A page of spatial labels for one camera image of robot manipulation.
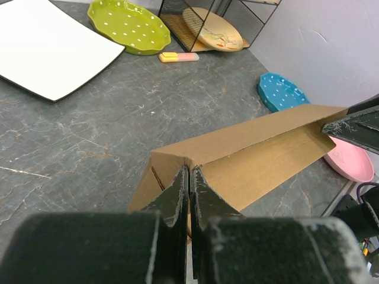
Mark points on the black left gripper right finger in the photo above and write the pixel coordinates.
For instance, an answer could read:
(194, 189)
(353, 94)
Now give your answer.
(228, 247)

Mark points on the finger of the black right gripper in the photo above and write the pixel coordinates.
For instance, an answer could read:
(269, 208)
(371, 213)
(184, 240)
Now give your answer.
(369, 103)
(358, 128)

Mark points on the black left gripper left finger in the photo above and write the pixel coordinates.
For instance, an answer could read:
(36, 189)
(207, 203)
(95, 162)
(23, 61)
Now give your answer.
(145, 246)

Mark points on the brown cardboard box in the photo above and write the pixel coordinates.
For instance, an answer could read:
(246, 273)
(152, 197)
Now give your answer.
(244, 162)

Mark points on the pink round plate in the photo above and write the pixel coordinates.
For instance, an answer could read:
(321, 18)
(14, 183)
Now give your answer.
(350, 161)

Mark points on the blue polka dot plate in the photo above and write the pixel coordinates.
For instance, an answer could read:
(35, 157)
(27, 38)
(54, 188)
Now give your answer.
(278, 93)

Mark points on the cream floral oval plate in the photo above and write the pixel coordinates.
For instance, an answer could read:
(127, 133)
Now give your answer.
(212, 30)

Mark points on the orange pink pastel highlighter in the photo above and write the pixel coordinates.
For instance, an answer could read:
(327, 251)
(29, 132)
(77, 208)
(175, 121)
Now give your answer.
(173, 57)

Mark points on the green polka dot plate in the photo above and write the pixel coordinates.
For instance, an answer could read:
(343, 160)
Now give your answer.
(136, 28)

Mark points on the white square plate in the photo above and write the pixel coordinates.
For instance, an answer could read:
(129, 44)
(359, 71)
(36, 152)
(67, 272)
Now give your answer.
(47, 52)

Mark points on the black wire wooden shelf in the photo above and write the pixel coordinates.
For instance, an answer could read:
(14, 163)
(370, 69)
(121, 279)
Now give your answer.
(248, 17)

